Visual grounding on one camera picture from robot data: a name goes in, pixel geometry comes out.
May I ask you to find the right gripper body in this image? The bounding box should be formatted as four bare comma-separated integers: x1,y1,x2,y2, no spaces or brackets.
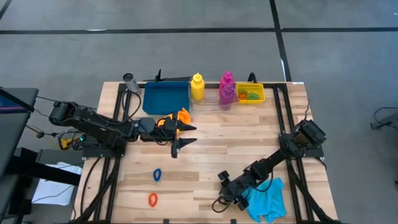
222,175,259,203

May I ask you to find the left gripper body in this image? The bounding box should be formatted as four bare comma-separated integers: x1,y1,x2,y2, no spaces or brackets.
138,117,180,144

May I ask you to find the orange microfibre cloth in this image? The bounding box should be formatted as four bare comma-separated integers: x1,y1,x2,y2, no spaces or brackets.
157,107,192,133

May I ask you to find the yellow squeeze bottle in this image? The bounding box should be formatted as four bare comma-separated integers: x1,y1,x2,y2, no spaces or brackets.
190,72,205,101

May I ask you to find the purple squeeze bottle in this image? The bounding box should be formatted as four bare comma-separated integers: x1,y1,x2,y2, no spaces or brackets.
218,83,236,111

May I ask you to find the bright pink squeeze bottle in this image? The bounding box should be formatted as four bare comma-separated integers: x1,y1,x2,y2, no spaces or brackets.
219,70,235,94

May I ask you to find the orange coil wristband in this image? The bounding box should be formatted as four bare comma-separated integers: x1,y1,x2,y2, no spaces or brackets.
147,192,159,208

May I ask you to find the teal microfibre cloth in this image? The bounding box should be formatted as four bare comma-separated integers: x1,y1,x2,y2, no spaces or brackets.
242,177,287,223

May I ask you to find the clear plastic container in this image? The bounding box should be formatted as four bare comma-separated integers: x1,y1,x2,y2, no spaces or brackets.
188,77,239,110

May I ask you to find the blue plastic bin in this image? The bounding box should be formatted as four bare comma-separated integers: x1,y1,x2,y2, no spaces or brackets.
142,81,190,116

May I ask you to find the grey cylindrical device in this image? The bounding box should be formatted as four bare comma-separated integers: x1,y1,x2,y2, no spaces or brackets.
123,72,141,94

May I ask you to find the black stand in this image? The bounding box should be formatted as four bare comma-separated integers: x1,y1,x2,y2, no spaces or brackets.
142,68,192,83

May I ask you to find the yellow plastic basket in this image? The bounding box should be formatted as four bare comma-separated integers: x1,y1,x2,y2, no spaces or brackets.
235,82,266,105

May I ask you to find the yellow plug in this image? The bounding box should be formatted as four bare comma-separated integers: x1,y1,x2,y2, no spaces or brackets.
59,138,74,150

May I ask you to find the white paper sheet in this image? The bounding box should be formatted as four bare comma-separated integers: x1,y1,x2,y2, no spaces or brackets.
30,161,83,207

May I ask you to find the black table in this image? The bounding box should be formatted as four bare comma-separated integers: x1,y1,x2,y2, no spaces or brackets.
0,146,82,224

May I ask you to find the dark grey desk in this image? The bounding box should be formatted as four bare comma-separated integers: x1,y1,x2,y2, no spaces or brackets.
0,86,40,180

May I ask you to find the grey chair base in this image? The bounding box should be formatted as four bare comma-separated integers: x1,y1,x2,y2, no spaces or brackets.
369,106,398,131

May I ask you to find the black aluminium table frame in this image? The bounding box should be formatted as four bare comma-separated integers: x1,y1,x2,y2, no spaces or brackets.
72,81,340,224

